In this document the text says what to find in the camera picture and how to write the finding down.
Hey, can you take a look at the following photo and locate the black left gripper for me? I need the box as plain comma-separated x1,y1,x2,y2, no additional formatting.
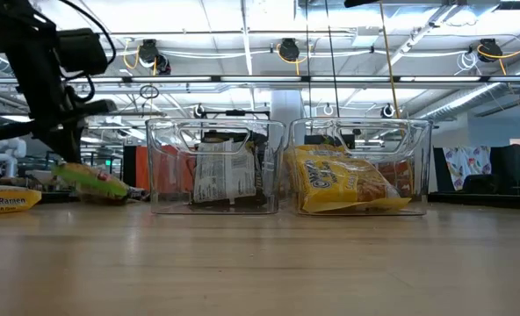
0,77,119,165

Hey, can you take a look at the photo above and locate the green Maruchan ramen pack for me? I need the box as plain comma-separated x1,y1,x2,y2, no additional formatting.
52,161,131,202

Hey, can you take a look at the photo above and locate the yellow Maruchan ramen pack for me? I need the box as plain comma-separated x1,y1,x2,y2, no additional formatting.
0,183,43,217
285,143,351,162
293,151,414,215

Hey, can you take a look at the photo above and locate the black panel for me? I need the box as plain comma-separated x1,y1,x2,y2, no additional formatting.
122,144,137,190

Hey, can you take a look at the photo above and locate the clear plastic bin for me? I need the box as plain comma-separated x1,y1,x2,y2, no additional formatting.
144,117,287,216
287,116,434,217

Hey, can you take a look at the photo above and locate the long linear light fixture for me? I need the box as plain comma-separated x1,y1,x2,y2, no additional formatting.
82,75,520,85

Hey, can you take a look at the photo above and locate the white pillar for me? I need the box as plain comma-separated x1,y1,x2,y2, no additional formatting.
270,90,307,148

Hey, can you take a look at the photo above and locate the floral cloth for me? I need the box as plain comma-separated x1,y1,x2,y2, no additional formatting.
442,145,493,192

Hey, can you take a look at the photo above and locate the black hanging cable loop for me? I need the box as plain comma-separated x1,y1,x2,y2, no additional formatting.
139,83,160,100

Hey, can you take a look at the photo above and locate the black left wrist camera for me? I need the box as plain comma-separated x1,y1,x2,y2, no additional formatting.
56,27,111,76

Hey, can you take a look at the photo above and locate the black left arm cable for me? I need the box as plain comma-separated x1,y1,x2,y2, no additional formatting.
57,0,118,67

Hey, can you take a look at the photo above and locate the black ceiling cord reel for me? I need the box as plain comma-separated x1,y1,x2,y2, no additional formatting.
478,37,502,63
137,38,160,65
279,37,300,62
155,53,172,75

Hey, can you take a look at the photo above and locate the thin black hanging cable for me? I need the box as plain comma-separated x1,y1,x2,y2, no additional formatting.
304,0,313,146

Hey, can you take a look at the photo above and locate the yellow hanging cable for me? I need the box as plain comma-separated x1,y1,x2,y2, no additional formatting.
377,0,405,138

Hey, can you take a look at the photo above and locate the black aluminium table frame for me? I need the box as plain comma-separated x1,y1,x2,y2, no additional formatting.
40,190,520,207

